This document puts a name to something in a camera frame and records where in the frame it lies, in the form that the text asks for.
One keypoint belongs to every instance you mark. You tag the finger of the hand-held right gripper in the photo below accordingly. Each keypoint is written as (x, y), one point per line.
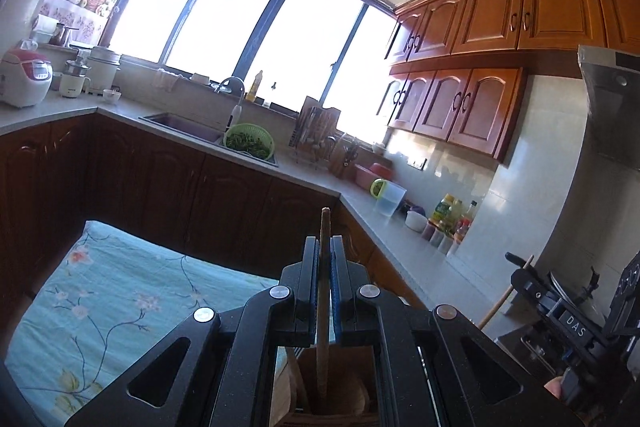
(530, 287)

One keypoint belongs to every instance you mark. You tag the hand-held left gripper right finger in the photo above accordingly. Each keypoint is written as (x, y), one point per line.
(335, 292)

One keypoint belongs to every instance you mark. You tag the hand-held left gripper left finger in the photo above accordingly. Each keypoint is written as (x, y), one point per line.
(317, 292)

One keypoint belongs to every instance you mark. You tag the wooden utensil holder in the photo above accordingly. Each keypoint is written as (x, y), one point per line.
(350, 387)

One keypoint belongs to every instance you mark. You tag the person's right hand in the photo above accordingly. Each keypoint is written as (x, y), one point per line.
(553, 389)

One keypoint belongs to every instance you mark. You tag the gas stove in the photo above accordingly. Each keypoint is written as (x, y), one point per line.
(525, 347)

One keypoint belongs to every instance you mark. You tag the sauce bottles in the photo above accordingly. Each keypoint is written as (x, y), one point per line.
(465, 219)

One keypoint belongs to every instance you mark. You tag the row of spice jars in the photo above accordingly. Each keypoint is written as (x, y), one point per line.
(440, 241)

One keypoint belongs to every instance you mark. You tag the white rectangular container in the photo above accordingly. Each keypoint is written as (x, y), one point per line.
(416, 222)

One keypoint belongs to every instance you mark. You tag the clear measuring jug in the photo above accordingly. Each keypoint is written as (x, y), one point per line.
(390, 199)

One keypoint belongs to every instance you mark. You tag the pink lidded container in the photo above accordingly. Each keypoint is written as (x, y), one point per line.
(372, 177)

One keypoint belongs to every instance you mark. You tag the knife block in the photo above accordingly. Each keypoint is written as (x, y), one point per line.
(342, 162)

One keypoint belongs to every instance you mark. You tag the green colander with greens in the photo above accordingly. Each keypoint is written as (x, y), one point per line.
(250, 142)

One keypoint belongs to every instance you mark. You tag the dish rack with cutting boards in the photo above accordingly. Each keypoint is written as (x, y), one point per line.
(315, 127)

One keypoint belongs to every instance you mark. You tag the wooden base cabinets with countertop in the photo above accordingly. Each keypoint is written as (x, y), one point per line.
(150, 187)

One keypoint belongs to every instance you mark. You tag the steel range hood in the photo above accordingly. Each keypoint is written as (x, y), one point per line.
(612, 107)

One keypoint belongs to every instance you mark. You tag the chrome kitchen faucet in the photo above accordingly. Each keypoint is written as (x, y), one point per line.
(235, 99)

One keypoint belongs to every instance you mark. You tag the steel kitchen sink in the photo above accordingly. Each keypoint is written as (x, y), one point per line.
(185, 124)

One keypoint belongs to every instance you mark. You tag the yellow dish soap bottle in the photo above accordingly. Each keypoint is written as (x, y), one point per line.
(254, 87)

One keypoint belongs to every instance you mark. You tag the teal floral tablecloth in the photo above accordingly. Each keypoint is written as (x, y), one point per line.
(100, 307)

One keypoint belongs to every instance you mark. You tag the large kitchen window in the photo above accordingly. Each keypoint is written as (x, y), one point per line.
(250, 42)

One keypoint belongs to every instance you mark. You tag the white rag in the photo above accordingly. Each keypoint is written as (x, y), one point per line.
(167, 78)

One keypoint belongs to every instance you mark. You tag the small white bowl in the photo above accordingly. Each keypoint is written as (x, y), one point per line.
(112, 97)

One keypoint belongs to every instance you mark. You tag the tall white rice cooker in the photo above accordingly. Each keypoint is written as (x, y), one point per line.
(104, 67)

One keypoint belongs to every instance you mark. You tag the small white blender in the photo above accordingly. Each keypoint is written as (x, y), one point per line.
(75, 79)

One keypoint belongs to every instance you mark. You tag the white and pink rice cooker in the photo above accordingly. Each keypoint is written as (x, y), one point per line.
(25, 77)

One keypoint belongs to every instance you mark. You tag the paper towel roll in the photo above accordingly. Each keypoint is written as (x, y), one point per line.
(45, 28)

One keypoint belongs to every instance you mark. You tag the small wall socket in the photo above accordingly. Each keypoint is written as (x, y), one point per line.
(417, 163)

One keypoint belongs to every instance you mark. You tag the wooden wall cabinets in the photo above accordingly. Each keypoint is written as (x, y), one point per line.
(500, 37)

